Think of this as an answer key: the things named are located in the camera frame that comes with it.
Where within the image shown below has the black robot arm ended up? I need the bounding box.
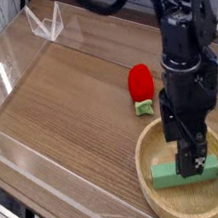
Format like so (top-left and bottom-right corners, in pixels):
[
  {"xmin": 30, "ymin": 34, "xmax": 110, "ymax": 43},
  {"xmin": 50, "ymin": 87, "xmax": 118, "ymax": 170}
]
[{"xmin": 74, "ymin": 0, "xmax": 218, "ymax": 178}]

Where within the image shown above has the clear acrylic corner bracket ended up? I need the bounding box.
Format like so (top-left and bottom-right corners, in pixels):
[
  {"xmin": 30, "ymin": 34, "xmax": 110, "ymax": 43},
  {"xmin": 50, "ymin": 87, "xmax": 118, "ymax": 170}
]
[{"xmin": 24, "ymin": 2, "xmax": 64, "ymax": 42}]

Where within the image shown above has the red plush strawberry toy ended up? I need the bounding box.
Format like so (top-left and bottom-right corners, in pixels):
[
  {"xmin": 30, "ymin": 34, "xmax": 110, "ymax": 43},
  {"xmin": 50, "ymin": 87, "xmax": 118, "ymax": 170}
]
[{"xmin": 127, "ymin": 63, "xmax": 155, "ymax": 116}]

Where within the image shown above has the clear acrylic front barrier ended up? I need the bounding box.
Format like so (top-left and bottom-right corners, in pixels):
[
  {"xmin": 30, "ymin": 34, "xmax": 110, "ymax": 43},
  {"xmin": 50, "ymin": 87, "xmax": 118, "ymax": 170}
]
[{"xmin": 0, "ymin": 131, "xmax": 152, "ymax": 218}]

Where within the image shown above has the brown wooden bowl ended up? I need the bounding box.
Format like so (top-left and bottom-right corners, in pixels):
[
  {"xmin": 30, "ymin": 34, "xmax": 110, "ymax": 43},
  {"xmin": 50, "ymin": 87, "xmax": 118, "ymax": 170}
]
[{"xmin": 135, "ymin": 119, "xmax": 218, "ymax": 218}]

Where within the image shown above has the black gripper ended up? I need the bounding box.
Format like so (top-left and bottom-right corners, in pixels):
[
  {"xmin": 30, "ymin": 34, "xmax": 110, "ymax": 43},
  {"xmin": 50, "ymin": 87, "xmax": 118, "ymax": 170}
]
[{"xmin": 159, "ymin": 51, "xmax": 218, "ymax": 178}]

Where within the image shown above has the green rectangular block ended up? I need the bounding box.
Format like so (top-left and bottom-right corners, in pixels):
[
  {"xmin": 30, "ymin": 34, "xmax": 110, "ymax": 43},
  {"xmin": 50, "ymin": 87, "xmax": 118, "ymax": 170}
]
[{"xmin": 150, "ymin": 155, "xmax": 218, "ymax": 190}]

